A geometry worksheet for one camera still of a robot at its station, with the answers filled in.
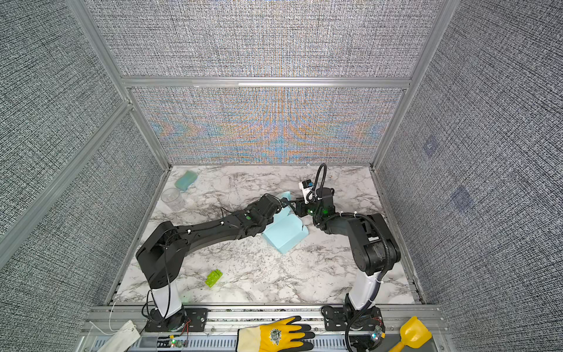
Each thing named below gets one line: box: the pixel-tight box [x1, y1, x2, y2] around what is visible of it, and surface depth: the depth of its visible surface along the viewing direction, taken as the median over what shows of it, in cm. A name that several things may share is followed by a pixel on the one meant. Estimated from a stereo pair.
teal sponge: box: [174, 170, 198, 192], surface depth 112 cm
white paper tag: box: [96, 319, 141, 352], surface depth 71 cm
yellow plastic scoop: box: [388, 316, 433, 352], surface depth 72 cm
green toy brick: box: [205, 269, 223, 289], surface depth 83 cm
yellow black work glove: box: [236, 315, 316, 352], surface depth 70 cm
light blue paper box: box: [260, 192, 310, 255], surface depth 95 cm
